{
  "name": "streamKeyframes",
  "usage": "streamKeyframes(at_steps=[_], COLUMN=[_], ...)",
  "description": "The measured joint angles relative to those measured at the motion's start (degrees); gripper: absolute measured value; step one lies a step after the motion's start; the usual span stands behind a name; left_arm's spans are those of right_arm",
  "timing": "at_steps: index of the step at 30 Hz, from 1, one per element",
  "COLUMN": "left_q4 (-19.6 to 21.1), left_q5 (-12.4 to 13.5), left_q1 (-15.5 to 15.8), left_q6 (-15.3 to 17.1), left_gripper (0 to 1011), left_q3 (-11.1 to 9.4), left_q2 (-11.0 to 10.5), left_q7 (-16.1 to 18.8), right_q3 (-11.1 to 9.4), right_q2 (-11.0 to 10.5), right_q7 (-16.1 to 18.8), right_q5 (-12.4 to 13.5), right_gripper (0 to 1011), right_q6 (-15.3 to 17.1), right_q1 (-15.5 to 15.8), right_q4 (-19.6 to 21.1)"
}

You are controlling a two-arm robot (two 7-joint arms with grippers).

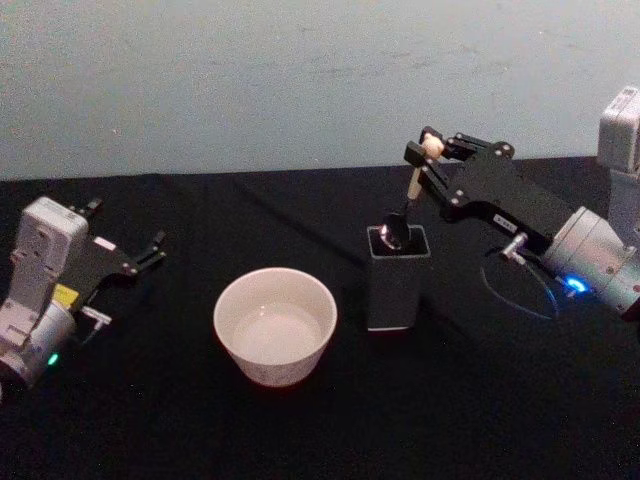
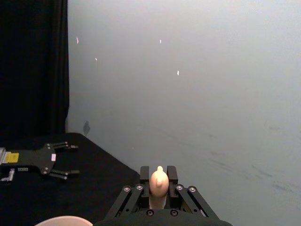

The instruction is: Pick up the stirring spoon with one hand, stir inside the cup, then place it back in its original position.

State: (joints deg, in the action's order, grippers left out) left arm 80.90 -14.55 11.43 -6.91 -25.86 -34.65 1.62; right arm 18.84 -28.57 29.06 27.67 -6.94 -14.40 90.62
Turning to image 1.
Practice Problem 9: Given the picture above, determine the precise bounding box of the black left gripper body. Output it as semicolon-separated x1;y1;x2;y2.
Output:
52;232;140;316

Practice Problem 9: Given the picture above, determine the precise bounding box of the black table cloth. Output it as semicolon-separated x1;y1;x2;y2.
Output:
0;156;640;480

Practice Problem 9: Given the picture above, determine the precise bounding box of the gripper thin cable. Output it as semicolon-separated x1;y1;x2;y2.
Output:
480;232;560;322
78;305;114;347

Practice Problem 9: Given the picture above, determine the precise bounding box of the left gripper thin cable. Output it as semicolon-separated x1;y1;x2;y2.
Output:
78;305;114;347

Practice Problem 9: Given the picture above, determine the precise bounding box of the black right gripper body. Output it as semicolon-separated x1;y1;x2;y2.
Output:
438;155;577;254

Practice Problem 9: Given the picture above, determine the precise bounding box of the dark grey square holder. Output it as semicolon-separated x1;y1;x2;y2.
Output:
366;224;432;332

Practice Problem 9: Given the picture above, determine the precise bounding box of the right gripper thin cable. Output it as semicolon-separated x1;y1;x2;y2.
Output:
480;232;560;322

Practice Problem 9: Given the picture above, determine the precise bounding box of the pale plain wall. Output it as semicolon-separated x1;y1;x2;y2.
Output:
0;0;640;182

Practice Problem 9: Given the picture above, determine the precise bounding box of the white ceramic bowl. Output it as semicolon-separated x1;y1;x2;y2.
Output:
213;267;339;389

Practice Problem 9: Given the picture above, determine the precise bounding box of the spoon with cream handle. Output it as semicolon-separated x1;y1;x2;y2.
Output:
380;135;446;252

